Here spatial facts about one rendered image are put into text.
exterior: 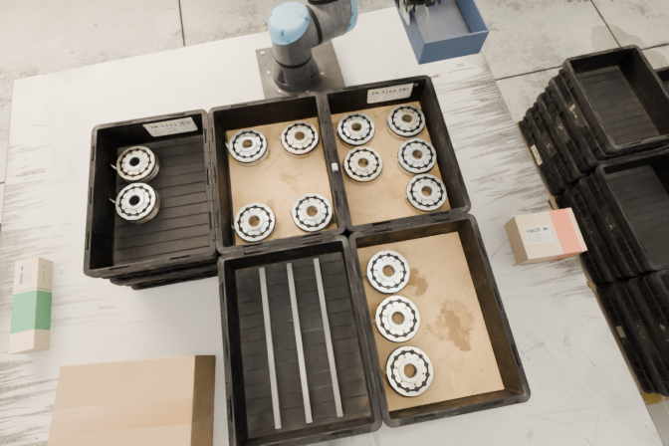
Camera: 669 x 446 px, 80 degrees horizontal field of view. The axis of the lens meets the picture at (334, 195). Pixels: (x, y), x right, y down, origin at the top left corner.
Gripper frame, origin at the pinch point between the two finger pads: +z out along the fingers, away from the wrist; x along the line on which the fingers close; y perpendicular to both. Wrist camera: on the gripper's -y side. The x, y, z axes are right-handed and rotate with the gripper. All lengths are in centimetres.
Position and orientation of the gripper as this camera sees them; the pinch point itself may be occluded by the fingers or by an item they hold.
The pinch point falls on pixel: (410, 14)
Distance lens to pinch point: 101.5
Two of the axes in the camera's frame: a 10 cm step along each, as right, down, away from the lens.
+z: 1.0, 3.5, 9.3
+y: 2.0, 9.1, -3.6
